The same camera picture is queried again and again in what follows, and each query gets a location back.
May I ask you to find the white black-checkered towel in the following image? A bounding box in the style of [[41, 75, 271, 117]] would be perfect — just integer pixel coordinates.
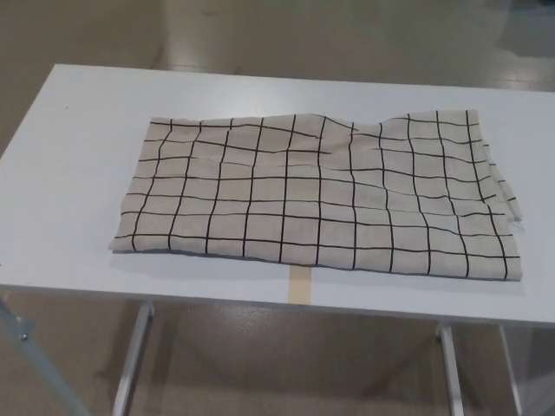
[[107, 110, 525, 283]]

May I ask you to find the beige tape strip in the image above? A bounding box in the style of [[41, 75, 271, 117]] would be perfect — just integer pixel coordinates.
[[288, 266, 314, 303]]

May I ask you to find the white slanted table leg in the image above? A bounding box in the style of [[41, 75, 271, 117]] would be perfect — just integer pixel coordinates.
[[109, 302, 155, 416]]

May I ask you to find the white thick table leg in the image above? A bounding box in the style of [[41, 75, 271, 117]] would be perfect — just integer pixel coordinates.
[[439, 322, 466, 416]]

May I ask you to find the white thin table leg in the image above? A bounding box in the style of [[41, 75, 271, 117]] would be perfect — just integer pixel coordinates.
[[498, 322, 525, 416]]

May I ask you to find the grey metal stand frame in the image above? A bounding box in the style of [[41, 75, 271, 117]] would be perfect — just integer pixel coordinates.
[[0, 291, 95, 416]]

